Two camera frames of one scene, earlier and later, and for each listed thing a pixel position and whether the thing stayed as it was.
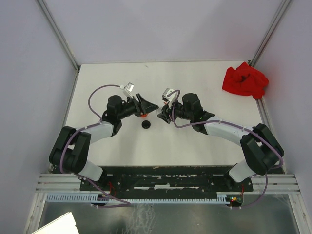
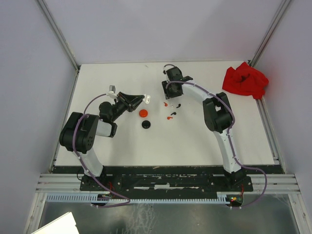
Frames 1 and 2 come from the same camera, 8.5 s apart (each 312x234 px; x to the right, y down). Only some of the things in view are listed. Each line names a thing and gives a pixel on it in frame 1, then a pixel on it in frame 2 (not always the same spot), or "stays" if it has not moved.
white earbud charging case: (158, 110) → (146, 99)
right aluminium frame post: (268, 32) stays
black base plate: (168, 179) stays
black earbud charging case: (146, 124) stays
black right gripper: (166, 110) → (167, 93)
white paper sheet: (65, 224) stays
